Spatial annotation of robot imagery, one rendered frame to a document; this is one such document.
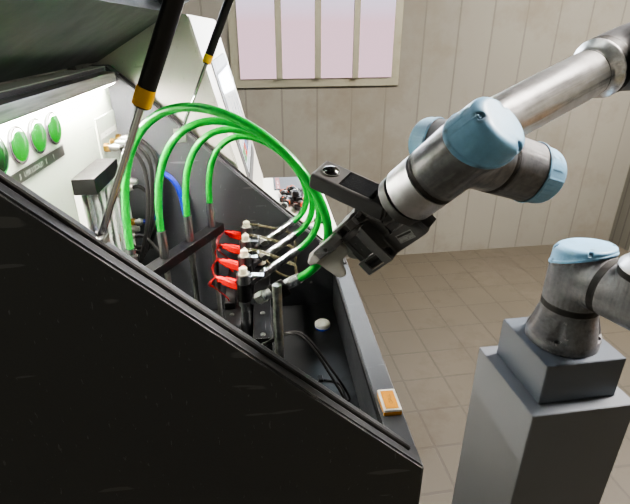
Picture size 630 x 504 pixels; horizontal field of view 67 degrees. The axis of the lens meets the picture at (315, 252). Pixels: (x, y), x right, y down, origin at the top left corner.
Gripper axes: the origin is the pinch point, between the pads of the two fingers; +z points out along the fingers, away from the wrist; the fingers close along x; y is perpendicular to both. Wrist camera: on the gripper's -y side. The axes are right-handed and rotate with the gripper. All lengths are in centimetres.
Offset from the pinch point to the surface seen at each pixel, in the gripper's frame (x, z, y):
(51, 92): -10.9, 4.3, -43.3
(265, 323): 0.9, 27.1, 4.8
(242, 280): -0.1, 20.3, -4.7
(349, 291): 24.7, 28.7, 15.2
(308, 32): 204, 98, -80
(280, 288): -5.2, 6.4, 0.4
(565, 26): 309, 26, 25
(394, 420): -7.9, 6.0, 28.4
